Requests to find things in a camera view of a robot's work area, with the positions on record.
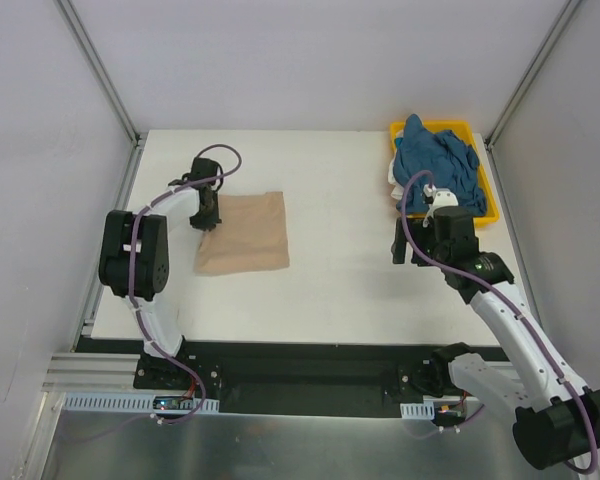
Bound right white cable duct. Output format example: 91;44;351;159
400;402;435;421

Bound aluminium front rail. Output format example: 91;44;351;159
42;349;584;404

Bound blue t shirt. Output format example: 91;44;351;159
402;114;487;217

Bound left aluminium frame post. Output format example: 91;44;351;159
53;0;142;145

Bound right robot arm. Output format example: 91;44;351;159
392;206;600;475

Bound white cable duct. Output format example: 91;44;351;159
400;402;435;421
63;393;220;416

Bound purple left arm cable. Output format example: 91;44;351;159
54;143;244;441

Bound left white cable duct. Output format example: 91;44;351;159
63;393;220;416

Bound aluminium frame post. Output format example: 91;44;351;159
484;0;586;151
53;0;142;145

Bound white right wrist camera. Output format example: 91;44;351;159
423;184;458;220

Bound yellow plastic bin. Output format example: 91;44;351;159
388;114;499;227

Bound beige t shirt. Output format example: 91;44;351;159
194;191;290;276

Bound white cloth in bin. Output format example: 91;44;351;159
387;130;411;200

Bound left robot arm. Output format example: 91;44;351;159
98;157;224;389

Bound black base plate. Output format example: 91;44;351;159
77;339;443;418

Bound right aluminium frame post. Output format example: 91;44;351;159
484;0;586;151

